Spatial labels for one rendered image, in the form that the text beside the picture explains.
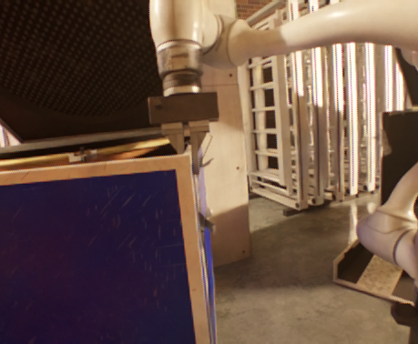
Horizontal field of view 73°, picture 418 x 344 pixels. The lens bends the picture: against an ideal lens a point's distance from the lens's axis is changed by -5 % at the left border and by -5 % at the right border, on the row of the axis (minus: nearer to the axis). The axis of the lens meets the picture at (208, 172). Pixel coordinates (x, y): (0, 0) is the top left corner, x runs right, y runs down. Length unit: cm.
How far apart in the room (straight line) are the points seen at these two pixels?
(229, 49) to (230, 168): 137
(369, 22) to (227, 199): 167
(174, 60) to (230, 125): 142
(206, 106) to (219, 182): 142
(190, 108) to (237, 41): 20
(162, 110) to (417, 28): 41
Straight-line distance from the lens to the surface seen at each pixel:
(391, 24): 46
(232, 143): 197
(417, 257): 79
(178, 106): 57
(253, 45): 68
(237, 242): 214
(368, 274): 201
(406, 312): 85
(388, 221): 85
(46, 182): 58
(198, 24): 61
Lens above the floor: 102
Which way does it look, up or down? 10 degrees down
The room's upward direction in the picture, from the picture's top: 5 degrees counter-clockwise
